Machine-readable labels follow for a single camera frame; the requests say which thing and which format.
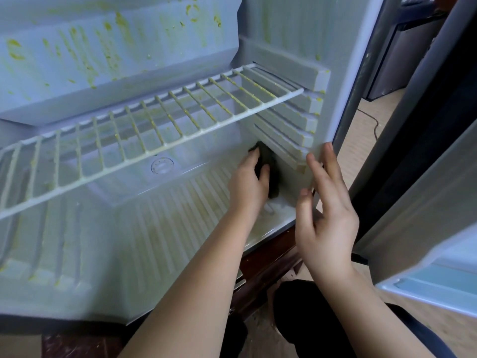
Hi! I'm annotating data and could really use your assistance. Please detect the person's dark trousers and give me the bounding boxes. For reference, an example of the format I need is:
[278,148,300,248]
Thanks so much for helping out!
[123,278,457,358]

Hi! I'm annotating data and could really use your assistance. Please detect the dark grey cloth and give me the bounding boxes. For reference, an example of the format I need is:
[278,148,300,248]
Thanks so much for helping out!
[248,141,281,200]

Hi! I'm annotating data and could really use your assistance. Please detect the white wire shelf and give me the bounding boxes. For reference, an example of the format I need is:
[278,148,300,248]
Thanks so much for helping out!
[0,63,307,221]

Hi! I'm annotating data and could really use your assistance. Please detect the black power cable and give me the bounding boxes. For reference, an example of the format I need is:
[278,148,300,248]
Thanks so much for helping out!
[356,106,381,140]

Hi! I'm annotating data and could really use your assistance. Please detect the person's left hand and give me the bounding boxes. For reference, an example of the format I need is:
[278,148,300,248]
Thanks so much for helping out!
[227,147,271,224]

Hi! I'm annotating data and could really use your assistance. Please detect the dark red wooden stand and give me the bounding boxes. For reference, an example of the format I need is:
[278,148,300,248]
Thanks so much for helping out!
[41,227,303,358]

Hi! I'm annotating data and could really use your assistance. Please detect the person's left forearm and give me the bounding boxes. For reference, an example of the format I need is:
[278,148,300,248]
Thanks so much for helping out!
[119,212,254,358]

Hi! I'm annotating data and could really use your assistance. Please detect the dark cabinet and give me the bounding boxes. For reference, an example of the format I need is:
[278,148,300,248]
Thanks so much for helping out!
[364,0,448,101]

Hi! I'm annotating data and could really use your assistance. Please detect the person's right hand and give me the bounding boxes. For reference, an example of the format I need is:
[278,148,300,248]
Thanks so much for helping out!
[295,142,361,276]

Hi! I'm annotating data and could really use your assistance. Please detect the grey mini fridge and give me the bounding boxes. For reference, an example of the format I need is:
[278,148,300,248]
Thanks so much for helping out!
[0,0,403,333]

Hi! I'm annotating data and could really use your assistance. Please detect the fridge door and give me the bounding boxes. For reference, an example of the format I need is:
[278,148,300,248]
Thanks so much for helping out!
[349,0,477,319]

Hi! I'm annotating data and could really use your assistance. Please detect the person's right forearm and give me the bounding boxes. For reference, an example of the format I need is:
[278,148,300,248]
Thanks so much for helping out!
[313,265,437,358]

